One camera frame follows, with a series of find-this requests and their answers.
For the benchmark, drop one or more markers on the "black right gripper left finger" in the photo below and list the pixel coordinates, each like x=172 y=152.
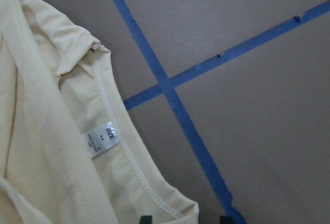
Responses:
x=146 y=219

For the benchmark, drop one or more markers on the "beige long-sleeve graphic shirt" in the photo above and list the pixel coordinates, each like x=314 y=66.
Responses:
x=69 y=150

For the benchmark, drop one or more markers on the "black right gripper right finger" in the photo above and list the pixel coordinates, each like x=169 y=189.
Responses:
x=226 y=220

